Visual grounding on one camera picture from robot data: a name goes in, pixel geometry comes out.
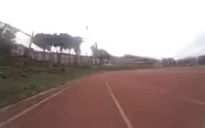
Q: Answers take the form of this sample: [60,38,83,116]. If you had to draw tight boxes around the small tree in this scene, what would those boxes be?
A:
[90,42,112,65]

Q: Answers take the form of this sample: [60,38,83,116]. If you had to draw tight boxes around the low building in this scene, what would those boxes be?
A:
[111,54,161,66]

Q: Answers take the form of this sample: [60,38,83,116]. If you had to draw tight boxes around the red running track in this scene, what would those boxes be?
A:
[0,67,205,128]

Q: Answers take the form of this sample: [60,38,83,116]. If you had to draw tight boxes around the group of broad-crowned trees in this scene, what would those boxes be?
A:
[32,32,84,56]

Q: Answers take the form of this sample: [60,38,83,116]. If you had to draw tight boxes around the leaning pole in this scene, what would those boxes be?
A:
[27,30,35,50]

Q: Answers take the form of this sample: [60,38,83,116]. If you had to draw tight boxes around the grey kerb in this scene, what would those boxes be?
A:
[0,77,88,118]

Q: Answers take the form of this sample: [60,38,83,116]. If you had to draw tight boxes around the grass verge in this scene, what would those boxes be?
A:
[0,57,101,111]

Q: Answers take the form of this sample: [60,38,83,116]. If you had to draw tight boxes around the large dark tree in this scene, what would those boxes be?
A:
[0,25,18,56]

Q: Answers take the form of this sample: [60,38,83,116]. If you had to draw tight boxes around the long pale wall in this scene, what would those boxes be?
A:
[13,44,106,66]

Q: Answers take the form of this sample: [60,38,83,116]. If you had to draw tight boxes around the overhead wires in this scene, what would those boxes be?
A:
[0,9,33,38]

